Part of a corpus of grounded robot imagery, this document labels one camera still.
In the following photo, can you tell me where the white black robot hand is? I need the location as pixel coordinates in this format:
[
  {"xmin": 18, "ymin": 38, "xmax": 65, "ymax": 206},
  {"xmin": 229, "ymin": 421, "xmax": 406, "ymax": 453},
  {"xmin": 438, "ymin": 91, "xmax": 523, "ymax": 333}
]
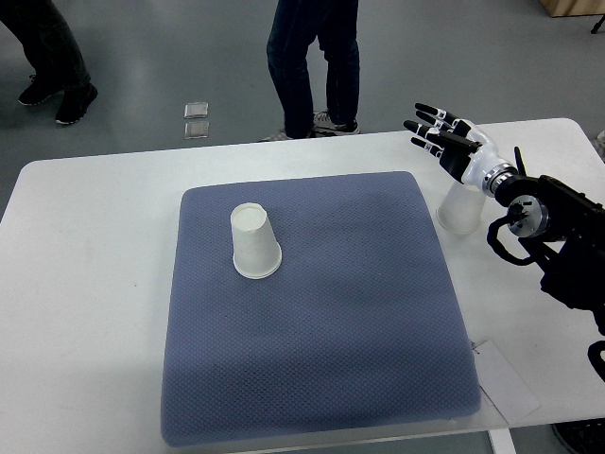
[{"xmin": 404, "ymin": 103, "xmax": 518, "ymax": 197}]

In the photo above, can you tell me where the white paper cup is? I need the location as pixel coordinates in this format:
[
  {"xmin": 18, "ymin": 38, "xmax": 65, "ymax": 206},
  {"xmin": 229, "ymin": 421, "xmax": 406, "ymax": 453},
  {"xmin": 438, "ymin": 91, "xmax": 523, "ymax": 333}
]
[
  {"xmin": 436, "ymin": 182, "xmax": 487, "ymax": 235},
  {"xmin": 231, "ymin": 202, "xmax": 283, "ymax": 279}
]

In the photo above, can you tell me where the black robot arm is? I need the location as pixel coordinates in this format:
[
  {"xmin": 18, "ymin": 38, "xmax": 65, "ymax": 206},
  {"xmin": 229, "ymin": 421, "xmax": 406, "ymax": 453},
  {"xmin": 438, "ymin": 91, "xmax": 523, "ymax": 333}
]
[{"xmin": 487, "ymin": 148, "xmax": 604, "ymax": 333}]

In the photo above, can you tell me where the wooden box corner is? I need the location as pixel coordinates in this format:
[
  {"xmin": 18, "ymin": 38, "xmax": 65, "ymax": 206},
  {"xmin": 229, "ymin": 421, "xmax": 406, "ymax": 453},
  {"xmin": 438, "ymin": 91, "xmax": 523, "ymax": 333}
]
[{"xmin": 539, "ymin": 0, "xmax": 604, "ymax": 18}]

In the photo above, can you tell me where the blue grey foam cushion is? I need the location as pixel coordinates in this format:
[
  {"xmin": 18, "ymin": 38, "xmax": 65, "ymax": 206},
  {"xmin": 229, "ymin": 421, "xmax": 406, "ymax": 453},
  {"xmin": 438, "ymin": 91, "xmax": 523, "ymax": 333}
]
[{"xmin": 161, "ymin": 171, "xmax": 481, "ymax": 446}]

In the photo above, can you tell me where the person in blue jeans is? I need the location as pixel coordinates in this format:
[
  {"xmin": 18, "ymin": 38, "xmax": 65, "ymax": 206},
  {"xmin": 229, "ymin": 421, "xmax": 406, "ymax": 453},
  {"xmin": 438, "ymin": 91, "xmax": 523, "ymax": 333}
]
[{"xmin": 258, "ymin": 0, "xmax": 361, "ymax": 143}]

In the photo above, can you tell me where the white paper tag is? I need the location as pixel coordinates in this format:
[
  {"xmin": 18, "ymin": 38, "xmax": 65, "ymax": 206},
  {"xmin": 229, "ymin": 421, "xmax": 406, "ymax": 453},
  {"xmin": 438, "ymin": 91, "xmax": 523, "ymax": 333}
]
[{"xmin": 473, "ymin": 340, "xmax": 540, "ymax": 424}]

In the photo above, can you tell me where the white paper cup on cushion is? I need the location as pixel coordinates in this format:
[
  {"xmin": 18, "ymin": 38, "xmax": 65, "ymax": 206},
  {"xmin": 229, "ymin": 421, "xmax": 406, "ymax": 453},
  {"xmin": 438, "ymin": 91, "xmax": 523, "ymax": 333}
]
[{"xmin": 231, "ymin": 202, "xmax": 283, "ymax": 279}]

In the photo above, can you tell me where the lower clear floor plate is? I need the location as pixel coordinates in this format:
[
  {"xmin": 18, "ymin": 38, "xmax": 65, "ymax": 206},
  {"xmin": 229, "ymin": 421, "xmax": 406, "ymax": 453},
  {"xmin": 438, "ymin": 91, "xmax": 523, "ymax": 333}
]
[{"xmin": 184, "ymin": 120, "xmax": 210, "ymax": 140}]

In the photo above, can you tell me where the clear floor plate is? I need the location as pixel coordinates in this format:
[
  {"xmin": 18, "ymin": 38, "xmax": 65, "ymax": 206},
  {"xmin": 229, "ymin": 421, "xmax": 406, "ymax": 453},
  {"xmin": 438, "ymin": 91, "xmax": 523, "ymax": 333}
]
[
  {"xmin": 184, "ymin": 120, "xmax": 210, "ymax": 140},
  {"xmin": 183, "ymin": 101, "xmax": 209, "ymax": 119}
]

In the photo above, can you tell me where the upper clear floor plate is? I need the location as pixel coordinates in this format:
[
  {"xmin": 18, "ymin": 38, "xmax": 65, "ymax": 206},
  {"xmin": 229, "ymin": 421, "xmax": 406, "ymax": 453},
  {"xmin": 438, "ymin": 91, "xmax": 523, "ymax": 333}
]
[{"xmin": 183, "ymin": 101, "xmax": 209, "ymax": 119}]

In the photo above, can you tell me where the white table leg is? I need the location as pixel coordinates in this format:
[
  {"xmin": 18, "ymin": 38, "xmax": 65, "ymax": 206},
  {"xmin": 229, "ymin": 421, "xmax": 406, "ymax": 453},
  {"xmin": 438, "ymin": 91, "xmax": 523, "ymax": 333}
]
[{"xmin": 488, "ymin": 428, "xmax": 516, "ymax": 454}]

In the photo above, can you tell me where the person in dark trousers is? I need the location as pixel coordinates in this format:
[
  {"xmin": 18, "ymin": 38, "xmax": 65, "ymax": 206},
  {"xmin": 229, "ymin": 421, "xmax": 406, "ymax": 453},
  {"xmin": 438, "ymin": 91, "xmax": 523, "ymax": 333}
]
[{"xmin": 1, "ymin": 1, "xmax": 97, "ymax": 125}]

